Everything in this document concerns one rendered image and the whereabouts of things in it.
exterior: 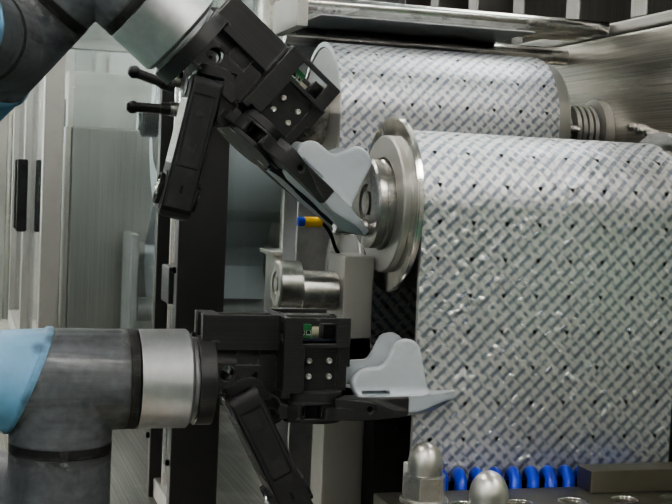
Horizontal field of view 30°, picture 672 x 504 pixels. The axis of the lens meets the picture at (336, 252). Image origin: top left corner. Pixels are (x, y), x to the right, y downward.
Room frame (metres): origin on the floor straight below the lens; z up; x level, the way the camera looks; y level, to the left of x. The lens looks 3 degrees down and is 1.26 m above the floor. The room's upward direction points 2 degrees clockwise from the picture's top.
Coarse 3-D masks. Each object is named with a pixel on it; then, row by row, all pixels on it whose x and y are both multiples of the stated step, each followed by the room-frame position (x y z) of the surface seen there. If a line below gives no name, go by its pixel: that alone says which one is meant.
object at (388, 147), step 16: (384, 144) 1.05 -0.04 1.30; (400, 144) 1.03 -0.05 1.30; (400, 160) 1.01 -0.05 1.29; (400, 176) 1.01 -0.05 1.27; (400, 192) 1.01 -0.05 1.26; (400, 208) 1.01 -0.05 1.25; (400, 224) 1.01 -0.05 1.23; (400, 240) 1.01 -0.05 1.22; (384, 256) 1.04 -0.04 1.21; (400, 256) 1.02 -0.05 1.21; (416, 256) 1.02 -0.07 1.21; (416, 272) 1.05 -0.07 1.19
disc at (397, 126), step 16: (384, 128) 1.07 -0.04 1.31; (400, 128) 1.03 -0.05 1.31; (416, 144) 1.00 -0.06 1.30; (416, 160) 1.00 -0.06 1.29; (416, 176) 0.99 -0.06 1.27; (416, 192) 0.99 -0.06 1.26; (416, 208) 0.99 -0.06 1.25; (416, 224) 0.99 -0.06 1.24; (416, 240) 0.99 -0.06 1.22; (384, 272) 1.06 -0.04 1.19; (400, 272) 1.02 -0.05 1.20; (384, 288) 1.06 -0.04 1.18
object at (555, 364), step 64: (448, 320) 1.01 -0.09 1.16; (512, 320) 1.02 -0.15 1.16; (576, 320) 1.04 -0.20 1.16; (640, 320) 1.06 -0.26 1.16; (448, 384) 1.01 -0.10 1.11; (512, 384) 1.02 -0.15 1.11; (576, 384) 1.04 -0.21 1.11; (640, 384) 1.06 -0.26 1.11; (448, 448) 1.01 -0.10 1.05; (512, 448) 1.02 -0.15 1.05; (576, 448) 1.04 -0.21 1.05; (640, 448) 1.06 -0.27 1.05
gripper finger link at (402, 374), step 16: (400, 352) 0.97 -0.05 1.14; (416, 352) 0.98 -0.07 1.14; (368, 368) 0.97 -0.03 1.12; (384, 368) 0.97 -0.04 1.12; (400, 368) 0.97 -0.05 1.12; (416, 368) 0.98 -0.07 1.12; (352, 384) 0.96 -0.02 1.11; (368, 384) 0.97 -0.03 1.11; (384, 384) 0.97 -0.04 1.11; (400, 384) 0.97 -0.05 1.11; (416, 384) 0.98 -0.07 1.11; (416, 400) 0.97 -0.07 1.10; (432, 400) 0.98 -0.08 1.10; (448, 400) 1.00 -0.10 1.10
